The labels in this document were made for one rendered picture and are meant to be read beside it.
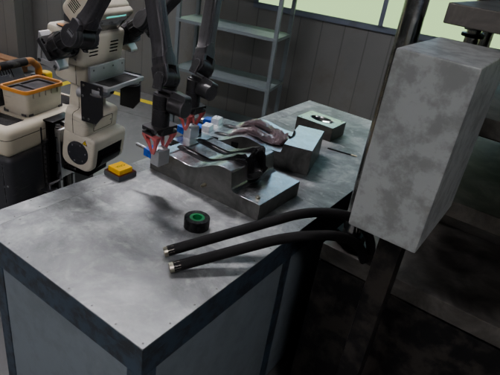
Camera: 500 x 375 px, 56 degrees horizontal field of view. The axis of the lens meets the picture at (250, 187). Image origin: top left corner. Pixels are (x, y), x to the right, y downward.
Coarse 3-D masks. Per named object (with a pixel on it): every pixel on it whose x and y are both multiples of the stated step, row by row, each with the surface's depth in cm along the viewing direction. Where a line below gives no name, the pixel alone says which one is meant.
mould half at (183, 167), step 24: (192, 144) 181; (216, 144) 186; (168, 168) 173; (192, 168) 166; (216, 168) 160; (240, 168) 160; (216, 192) 163; (240, 192) 159; (264, 192) 162; (288, 192) 168; (264, 216) 159
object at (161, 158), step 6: (138, 144) 163; (144, 150) 159; (156, 150) 156; (162, 150) 157; (168, 150) 158; (150, 156) 158; (156, 156) 156; (162, 156) 157; (168, 156) 160; (150, 162) 159; (156, 162) 157; (162, 162) 158; (168, 162) 161
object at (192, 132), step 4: (180, 124) 189; (192, 124) 187; (180, 128) 187; (188, 128) 184; (192, 128) 184; (196, 128) 186; (180, 132) 188; (184, 132) 186; (188, 132) 185; (192, 132) 185; (196, 132) 188; (184, 136) 187; (188, 136) 186; (192, 136) 186; (196, 136) 189
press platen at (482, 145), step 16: (480, 144) 181; (496, 144) 184; (480, 160) 166; (496, 160) 169; (464, 176) 151; (480, 176) 153; (496, 176) 155; (464, 192) 140; (480, 192) 142; (496, 192) 144; (464, 208) 133; (480, 208) 132; (496, 208) 134; (480, 224) 132; (496, 224) 129
